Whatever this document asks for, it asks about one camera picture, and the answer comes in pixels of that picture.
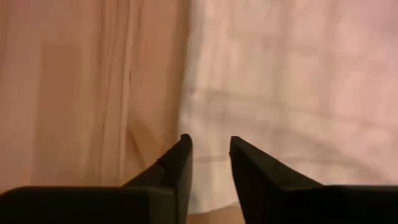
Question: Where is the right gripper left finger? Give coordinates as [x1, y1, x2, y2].
[0, 133, 194, 224]

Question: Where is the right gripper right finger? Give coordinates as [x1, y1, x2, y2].
[229, 136, 398, 224]

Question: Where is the white waffle towel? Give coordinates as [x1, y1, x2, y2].
[178, 0, 398, 215]

